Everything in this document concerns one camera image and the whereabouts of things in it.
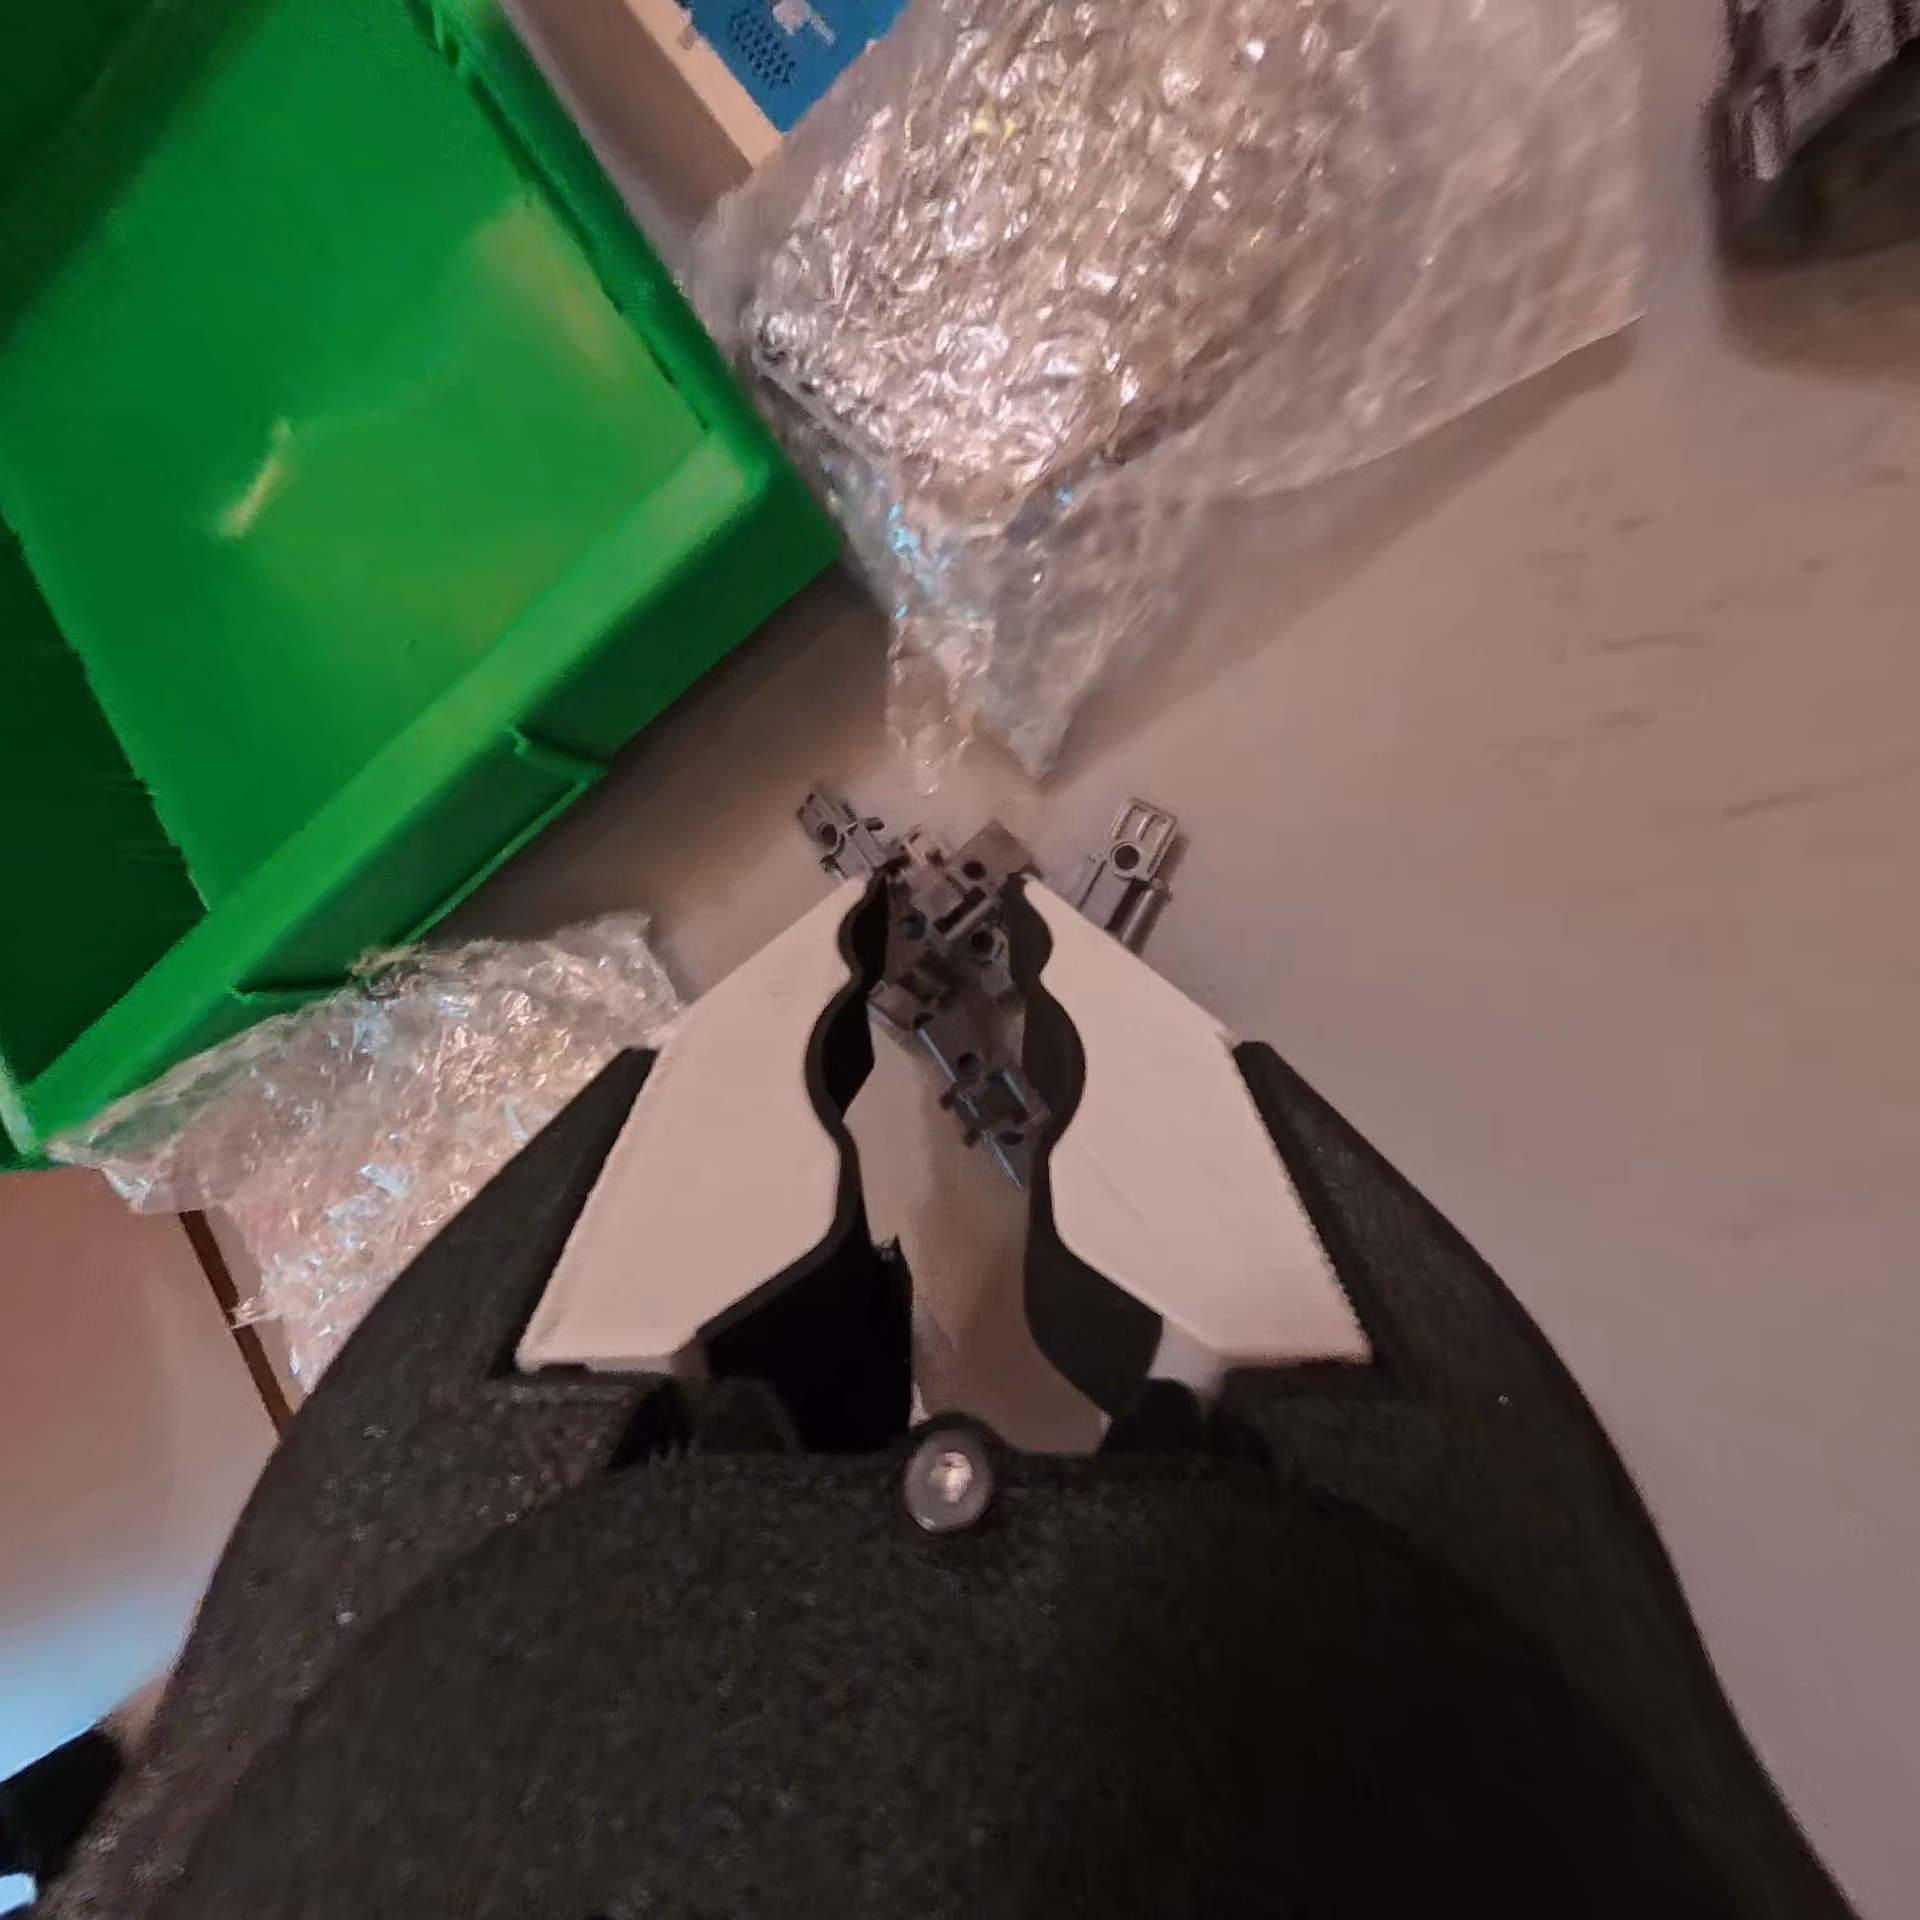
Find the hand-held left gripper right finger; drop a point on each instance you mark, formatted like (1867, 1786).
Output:
(1201, 1185)

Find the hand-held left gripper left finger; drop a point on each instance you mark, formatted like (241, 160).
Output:
(691, 1185)

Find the grey track link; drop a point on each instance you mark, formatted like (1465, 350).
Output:
(832, 832)
(1124, 862)

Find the grey desk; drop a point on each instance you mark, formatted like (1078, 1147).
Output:
(1500, 900)

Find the small bubble wrap bag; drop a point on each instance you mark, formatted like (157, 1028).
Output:
(374, 1078)

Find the green plastic bin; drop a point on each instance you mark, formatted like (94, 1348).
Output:
(345, 451)

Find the large bubble wrap bag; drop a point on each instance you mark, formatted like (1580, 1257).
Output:
(1124, 270)

